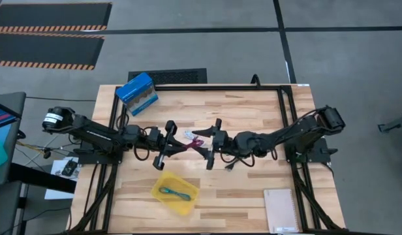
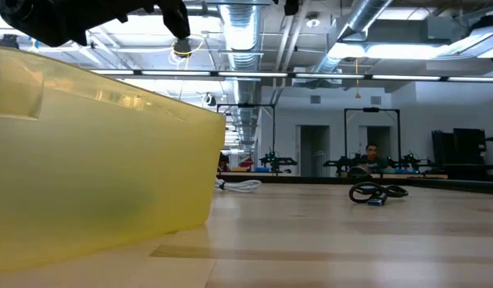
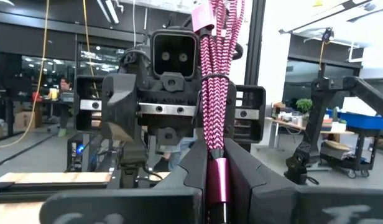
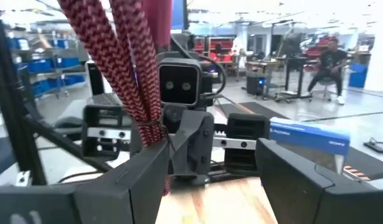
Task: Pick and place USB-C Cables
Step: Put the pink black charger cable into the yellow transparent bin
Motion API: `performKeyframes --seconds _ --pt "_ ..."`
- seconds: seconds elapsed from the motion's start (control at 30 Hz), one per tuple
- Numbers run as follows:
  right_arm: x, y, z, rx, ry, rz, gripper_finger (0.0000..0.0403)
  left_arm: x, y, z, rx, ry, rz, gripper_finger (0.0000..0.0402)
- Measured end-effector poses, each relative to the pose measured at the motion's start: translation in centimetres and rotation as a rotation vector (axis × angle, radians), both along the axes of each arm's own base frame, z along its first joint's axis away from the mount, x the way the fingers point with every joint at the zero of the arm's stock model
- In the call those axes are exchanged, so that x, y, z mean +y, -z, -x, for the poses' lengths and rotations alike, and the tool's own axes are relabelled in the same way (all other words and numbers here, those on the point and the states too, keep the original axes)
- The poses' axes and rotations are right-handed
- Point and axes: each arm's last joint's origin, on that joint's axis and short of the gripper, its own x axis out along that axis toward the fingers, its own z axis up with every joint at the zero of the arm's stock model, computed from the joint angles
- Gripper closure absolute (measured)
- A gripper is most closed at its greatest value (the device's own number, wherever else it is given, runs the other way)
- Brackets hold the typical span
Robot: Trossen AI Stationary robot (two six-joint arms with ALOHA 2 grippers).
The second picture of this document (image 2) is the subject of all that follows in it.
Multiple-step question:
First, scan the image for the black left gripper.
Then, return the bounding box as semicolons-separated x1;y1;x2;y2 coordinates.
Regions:
0;0;162;48

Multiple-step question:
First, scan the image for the white USB cable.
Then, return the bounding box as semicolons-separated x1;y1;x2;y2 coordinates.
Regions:
214;178;263;194

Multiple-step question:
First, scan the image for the black USB cable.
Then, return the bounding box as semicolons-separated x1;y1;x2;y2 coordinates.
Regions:
348;181;410;207

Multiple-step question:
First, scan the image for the translucent yellow plastic bin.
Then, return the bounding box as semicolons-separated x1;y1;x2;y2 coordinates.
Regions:
0;46;226;273

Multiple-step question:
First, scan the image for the long ceiling light strip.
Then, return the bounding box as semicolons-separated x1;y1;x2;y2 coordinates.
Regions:
89;69;493;83

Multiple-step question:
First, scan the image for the person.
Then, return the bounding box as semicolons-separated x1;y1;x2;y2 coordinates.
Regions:
360;142;390;169

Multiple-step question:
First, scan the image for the black round object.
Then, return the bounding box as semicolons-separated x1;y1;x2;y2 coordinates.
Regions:
346;165;372;179

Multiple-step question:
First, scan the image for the black cabinet stack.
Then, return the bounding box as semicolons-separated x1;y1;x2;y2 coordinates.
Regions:
431;127;487;166

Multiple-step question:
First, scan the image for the silver ribbed ceiling duct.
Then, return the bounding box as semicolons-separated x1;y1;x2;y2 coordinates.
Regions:
217;0;266;153

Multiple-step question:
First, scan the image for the black station frame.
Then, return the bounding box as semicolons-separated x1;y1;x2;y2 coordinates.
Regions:
216;102;276;175
343;106;402;169

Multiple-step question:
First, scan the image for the yellow hanging cord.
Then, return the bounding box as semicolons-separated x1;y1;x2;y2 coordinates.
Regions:
353;58;362;99

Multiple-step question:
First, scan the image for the black table edge rail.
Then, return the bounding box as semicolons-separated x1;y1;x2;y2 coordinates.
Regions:
216;172;493;196

